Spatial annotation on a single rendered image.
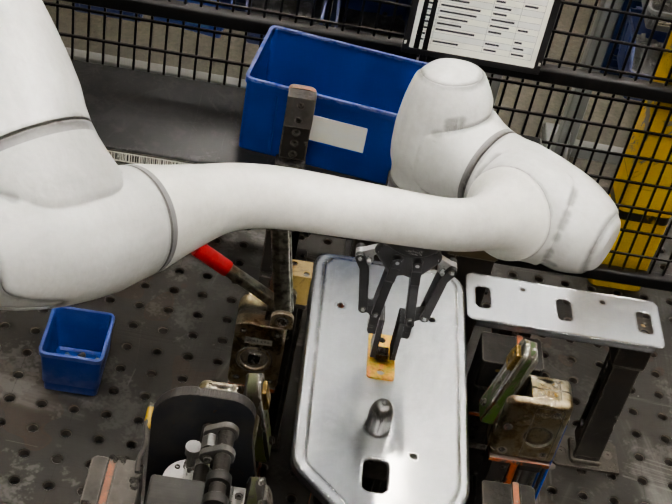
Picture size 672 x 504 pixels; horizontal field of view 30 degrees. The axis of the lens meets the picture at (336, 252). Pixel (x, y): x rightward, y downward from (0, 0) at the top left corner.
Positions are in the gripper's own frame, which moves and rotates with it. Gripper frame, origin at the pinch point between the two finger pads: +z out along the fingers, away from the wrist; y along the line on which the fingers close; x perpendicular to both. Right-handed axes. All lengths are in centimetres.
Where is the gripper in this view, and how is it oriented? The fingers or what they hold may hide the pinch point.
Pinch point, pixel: (387, 333)
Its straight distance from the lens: 166.1
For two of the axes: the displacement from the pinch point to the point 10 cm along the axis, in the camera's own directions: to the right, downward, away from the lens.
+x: 0.6, -6.5, 7.6
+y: 9.9, 1.6, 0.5
